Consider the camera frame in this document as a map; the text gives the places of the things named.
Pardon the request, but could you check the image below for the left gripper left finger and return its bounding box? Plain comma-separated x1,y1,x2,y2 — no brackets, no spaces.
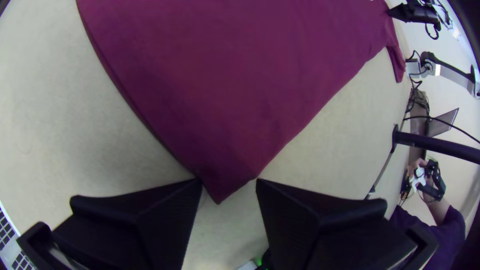
52,178,204,270

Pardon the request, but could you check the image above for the black and white handheld controller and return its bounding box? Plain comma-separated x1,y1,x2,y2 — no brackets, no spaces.
400,158,447,202

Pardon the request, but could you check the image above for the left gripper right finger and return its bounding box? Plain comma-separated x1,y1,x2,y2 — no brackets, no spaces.
255,178,418,270

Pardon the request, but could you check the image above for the person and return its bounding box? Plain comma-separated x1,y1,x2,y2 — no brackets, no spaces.
389,157,468,270

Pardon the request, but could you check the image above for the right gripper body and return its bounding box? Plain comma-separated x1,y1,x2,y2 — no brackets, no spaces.
387,1,442,32

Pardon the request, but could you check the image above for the grey laptop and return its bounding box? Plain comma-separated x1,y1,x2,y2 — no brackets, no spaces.
426,107,460,138

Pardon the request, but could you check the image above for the black cable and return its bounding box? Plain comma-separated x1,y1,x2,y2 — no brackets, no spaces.
403,114,480,145

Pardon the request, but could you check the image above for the maroon t-shirt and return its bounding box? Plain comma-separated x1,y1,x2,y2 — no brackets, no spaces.
75,0,407,205

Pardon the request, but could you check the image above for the white laundry basket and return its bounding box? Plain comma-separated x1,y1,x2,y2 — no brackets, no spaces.
0,200,37,270

